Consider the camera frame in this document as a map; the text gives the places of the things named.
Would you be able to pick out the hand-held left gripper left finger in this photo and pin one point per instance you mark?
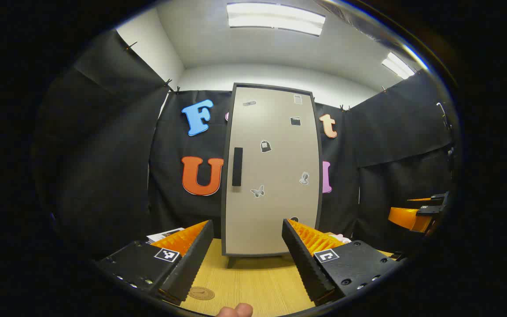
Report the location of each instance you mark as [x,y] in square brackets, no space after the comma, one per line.
[194,255]

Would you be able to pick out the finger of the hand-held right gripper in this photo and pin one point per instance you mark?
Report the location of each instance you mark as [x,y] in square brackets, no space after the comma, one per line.
[409,218]
[436,206]

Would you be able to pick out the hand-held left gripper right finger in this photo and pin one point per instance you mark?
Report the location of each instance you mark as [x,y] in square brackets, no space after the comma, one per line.
[302,259]

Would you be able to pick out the brown round coaster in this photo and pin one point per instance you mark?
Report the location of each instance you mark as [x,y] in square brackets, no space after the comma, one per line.
[201,293]

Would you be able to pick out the green and pink plush toy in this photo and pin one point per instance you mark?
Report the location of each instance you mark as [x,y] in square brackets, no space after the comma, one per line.
[340,239]

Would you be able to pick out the black backdrop cloth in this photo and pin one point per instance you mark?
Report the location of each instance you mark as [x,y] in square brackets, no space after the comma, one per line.
[104,154]

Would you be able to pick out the small ceiling light panel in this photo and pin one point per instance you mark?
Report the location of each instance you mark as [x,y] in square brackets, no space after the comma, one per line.
[398,66]

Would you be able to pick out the large ceiling light panel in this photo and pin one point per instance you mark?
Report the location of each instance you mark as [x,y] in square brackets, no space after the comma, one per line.
[275,17]

